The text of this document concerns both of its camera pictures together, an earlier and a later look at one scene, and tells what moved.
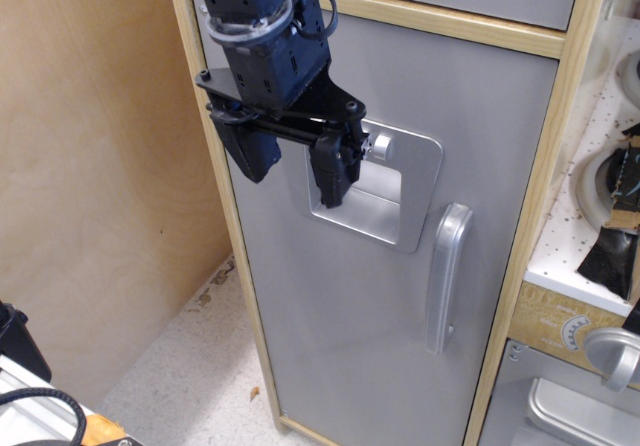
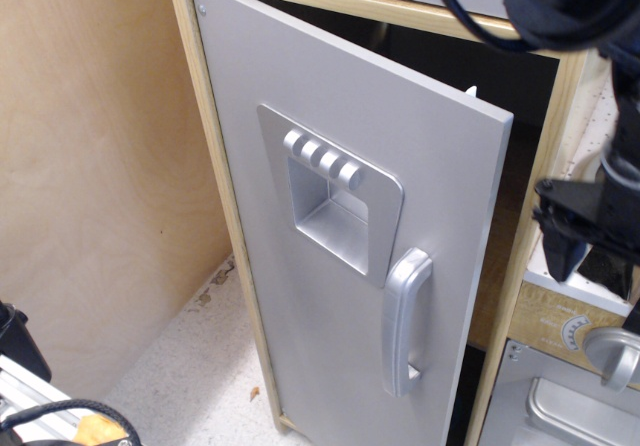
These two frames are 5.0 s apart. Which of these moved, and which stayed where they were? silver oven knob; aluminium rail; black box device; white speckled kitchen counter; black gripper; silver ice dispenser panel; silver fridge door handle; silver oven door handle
Moved: silver ice dispenser panel; black gripper; silver fridge door handle
Stayed: silver oven knob; silver oven door handle; aluminium rail; black box device; white speckled kitchen counter
